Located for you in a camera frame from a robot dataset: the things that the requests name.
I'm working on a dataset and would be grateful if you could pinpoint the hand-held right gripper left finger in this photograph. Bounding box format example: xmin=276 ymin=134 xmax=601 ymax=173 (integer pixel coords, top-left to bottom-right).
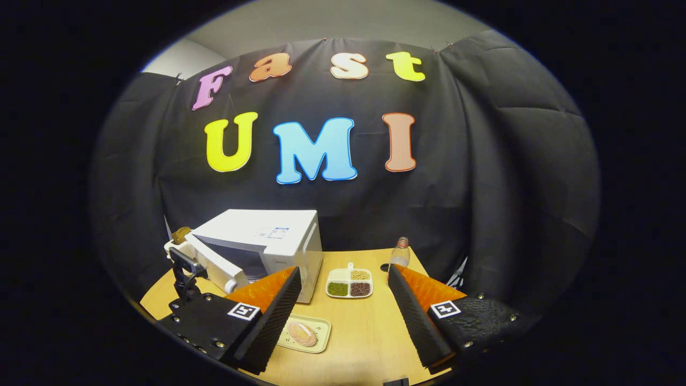
xmin=158 ymin=266 xmax=302 ymax=375

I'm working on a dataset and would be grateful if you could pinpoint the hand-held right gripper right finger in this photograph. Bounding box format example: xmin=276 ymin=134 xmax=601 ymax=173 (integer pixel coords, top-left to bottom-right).
xmin=387 ymin=264 xmax=536 ymax=376

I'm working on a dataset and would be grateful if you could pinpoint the sugared bread roll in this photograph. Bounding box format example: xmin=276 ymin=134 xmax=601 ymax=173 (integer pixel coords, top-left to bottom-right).
xmin=287 ymin=321 xmax=318 ymax=347

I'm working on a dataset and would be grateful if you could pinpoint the white microwave oven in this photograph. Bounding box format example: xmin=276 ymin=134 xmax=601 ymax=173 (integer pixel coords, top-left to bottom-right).
xmin=182 ymin=209 xmax=324 ymax=305

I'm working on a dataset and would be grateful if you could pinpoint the cream rectangular plate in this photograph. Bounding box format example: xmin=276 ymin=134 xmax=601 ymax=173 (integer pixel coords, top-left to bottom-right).
xmin=276 ymin=314 xmax=332 ymax=354

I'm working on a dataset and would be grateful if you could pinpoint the clear plastic bottle red label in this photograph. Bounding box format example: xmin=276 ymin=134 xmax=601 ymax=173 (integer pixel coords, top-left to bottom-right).
xmin=388 ymin=236 xmax=412 ymax=279

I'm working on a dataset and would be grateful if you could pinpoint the white divided dish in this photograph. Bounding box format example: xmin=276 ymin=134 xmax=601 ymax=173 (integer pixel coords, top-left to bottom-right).
xmin=326 ymin=263 xmax=374 ymax=299

